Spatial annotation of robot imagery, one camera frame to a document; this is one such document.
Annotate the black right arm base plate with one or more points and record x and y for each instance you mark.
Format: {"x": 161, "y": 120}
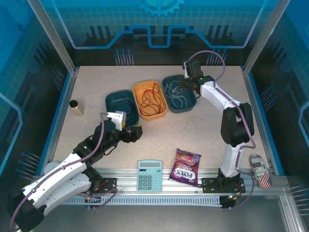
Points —
{"x": 208, "y": 184}

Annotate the aluminium frame post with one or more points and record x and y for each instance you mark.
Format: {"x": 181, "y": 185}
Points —
{"x": 265, "y": 36}
{"x": 54, "y": 36}

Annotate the large teal plastic bin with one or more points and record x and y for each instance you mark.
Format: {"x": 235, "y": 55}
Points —
{"x": 188, "y": 106}

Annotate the purple candy bag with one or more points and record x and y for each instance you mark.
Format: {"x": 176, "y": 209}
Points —
{"x": 184, "y": 169}

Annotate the small teal plastic bin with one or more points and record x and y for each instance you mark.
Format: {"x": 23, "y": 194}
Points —
{"x": 113, "y": 99}

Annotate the can with flag print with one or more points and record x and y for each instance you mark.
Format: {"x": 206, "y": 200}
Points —
{"x": 260, "y": 171}

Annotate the light blue calculator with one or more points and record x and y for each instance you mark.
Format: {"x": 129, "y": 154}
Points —
{"x": 149, "y": 176}

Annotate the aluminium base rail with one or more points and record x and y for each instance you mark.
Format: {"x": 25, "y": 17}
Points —
{"x": 128, "y": 174}

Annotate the orange plastic bin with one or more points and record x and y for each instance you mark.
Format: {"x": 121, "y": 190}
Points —
{"x": 159, "y": 113}

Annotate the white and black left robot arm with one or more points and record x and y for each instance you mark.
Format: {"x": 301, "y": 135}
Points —
{"x": 53, "y": 178}

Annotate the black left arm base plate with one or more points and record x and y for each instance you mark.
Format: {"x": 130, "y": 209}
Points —
{"x": 111, "y": 183}

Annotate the aluminium table side rail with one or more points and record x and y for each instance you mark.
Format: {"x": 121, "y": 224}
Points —
{"x": 68, "y": 85}
{"x": 252, "y": 96}

